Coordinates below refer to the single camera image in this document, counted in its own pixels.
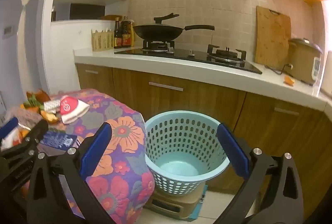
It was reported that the brown orange plush toy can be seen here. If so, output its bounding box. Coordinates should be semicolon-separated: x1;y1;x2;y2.
26;89;51;104

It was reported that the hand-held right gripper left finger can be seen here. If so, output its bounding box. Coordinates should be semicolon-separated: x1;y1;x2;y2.
26;122;113;224

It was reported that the narrow wooden cabinet door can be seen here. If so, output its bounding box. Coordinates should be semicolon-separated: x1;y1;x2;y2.
76;63;116;97

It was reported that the beige rice cooker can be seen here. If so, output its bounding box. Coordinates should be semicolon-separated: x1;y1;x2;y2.
288;38;323;86

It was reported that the dark blue packet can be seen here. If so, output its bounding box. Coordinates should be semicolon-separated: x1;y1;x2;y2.
38;131;79;156

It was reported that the black gas stove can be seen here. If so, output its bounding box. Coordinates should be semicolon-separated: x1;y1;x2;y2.
114;41;263;75

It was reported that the dark sauce bottle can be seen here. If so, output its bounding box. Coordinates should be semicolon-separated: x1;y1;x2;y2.
114;17;123;49

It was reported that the orange snack packet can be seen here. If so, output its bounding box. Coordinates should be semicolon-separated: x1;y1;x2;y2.
22;105;40;114

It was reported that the wooden cutting board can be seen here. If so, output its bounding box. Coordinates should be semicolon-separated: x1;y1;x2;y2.
255;6;292;70

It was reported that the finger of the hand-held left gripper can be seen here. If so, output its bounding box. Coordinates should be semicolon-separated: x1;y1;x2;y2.
0;120;49;160
0;117;19;138

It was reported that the black wok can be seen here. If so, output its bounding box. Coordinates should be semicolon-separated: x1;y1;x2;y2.
132;24;216;40

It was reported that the light blue plastic basket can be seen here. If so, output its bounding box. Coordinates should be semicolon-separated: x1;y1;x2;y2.
144;110;230;197

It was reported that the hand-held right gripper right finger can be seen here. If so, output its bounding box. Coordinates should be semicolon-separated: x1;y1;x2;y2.
215;123;304;224

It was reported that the floral tablecloth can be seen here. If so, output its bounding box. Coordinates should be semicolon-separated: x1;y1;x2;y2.
0;88;156;224

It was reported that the red and white cloth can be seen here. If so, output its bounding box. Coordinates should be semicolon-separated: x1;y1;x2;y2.
60;96;90;125

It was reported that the wide wooden cabinet door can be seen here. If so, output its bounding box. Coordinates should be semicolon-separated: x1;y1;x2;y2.
112;69;247;126
207;92;325;214

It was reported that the brown bottle with red label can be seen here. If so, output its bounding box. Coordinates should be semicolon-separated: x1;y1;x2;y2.
121;16;133;48

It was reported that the yellow bottle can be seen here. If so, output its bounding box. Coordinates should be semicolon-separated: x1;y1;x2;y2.
130;21;136;46

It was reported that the black power cable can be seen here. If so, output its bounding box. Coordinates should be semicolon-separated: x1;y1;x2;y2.
265;63;293;76

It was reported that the white orange snack bag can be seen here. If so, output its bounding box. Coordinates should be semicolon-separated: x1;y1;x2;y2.
0;123;30;150

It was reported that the wicker basket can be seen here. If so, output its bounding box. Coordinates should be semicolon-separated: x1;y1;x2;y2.
91;28;115;52

